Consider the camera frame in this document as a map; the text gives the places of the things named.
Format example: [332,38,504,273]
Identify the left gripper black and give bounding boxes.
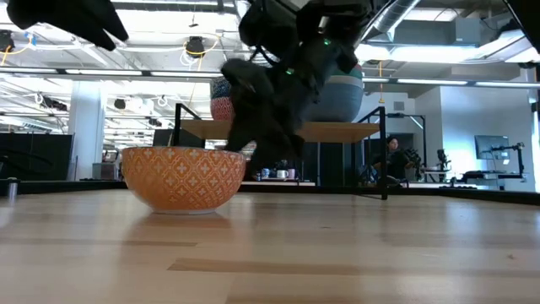
[6,0,130,52]

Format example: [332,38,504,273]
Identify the grey desk monitor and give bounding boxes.
[474,134,510,160]

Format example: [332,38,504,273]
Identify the black ceiling camera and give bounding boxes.
[185,36,207,58]

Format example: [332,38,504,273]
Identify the wooden shelf black metal frame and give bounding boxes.
[170,103,389,201]

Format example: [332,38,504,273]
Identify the blue and orange small bowl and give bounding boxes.
[121,146,247,215]

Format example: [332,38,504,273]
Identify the black partition panel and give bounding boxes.
[0,133,75,182]

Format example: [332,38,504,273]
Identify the large green bowl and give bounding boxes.
[332,62,365,80]

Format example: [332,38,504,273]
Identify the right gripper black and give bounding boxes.
[221,58,313,178]

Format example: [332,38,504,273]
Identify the large white bowl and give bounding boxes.
[301,74,365,123]

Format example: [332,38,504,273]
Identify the silver ventilation duct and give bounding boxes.
[362,0,423,43]

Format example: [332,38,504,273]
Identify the person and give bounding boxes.
[373,135,417,187]

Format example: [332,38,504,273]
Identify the black aluminium table frame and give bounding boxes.
[0,179,540,208]

